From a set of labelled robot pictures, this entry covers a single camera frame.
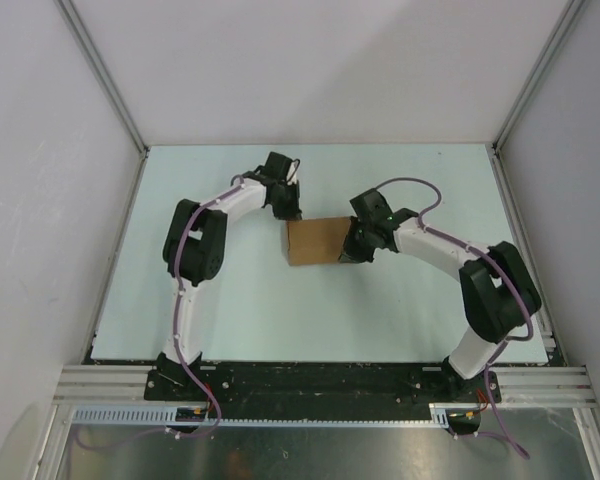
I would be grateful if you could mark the brown cardboard box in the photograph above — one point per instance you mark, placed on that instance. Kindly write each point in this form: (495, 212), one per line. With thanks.
(316, 241)

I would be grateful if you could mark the aluminium corner post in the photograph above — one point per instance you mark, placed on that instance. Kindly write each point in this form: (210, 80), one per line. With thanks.
(88, 48)
(560, 33)

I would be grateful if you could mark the right aluminium corner post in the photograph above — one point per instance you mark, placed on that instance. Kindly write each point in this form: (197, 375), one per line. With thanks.
(560, 33)

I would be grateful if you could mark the aluminium frame rail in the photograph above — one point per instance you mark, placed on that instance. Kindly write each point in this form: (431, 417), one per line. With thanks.
(519, 385)

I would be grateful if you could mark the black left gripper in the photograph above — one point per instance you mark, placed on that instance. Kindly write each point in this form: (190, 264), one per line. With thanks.
(294, 212)

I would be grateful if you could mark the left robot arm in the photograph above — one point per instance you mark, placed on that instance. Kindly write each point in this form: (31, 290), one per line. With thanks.
(194, 249)

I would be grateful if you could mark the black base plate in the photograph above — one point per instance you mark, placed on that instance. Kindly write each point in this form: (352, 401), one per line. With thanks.
(226, 380)

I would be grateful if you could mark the left aluminium corner post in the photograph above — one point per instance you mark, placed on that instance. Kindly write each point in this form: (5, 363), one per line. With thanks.
(88, 48)

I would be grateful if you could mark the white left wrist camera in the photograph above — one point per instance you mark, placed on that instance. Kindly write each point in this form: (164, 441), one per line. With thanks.
(292, 173)

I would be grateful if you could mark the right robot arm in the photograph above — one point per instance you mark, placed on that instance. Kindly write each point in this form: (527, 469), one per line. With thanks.
(498, 294)

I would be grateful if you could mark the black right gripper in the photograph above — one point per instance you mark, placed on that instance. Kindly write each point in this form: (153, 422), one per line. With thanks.
(350, 252)

